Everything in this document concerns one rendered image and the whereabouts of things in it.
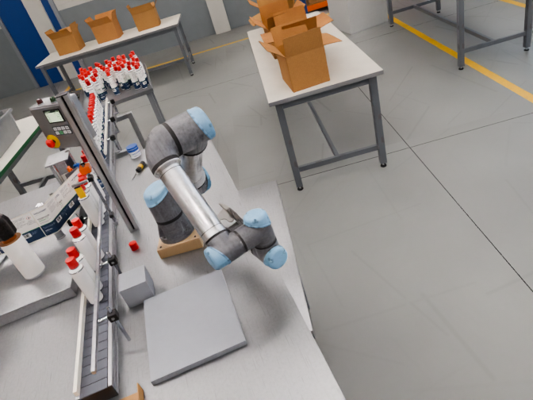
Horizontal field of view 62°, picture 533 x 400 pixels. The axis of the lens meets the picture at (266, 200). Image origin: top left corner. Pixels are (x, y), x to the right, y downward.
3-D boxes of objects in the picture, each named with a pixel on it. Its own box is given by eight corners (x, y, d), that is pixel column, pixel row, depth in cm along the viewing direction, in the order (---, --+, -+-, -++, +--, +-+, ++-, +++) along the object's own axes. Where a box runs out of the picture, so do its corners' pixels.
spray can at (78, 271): (90, 298, 164) (62, 257, 152) (104, 292, 164) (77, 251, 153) (90, 307, 159) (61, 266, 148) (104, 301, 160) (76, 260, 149)
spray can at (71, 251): (90, 287, 169) (63, 248, 157) (103, 282, 169) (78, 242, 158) (90, 296, 164) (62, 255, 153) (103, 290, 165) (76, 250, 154)
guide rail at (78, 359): (90, 210, 216) (89, 207, 215) (93, 209, 216) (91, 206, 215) (76, 397, 126) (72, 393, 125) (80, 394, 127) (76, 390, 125)
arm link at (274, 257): (285, 241, 134) (293, 262, 139) (266, 228, 143) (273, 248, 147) (265, 255, 132) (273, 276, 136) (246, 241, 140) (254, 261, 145)
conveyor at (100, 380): (98, 171, 266) (96, 165, 264) (112, 165, 267) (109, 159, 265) (86, 406, 129) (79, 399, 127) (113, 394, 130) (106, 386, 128)
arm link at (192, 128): (167, 187, 185) (157, 116, 135) (197, 171, 190) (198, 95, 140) (182, 210, 182) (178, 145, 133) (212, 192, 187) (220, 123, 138)
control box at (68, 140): (67, 138, 191) (44, 98, 181) (97, 135, 185) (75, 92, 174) (51, 150, 184) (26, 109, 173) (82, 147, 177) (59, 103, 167)
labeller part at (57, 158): (48, 157, 221) (47, 155, 221) (70, 149, 223) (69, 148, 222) (45, 168, 210) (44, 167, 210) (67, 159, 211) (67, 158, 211)
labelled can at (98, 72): (88, 89, 419) (78, 68, 408) (145, 68, 425) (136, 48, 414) (86, 103, 381) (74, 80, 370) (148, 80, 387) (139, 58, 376)
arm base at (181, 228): (161, 228, 191) (151, 210, 186) (193, 217, 191) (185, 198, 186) (159, 248, 178) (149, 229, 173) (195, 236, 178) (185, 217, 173)
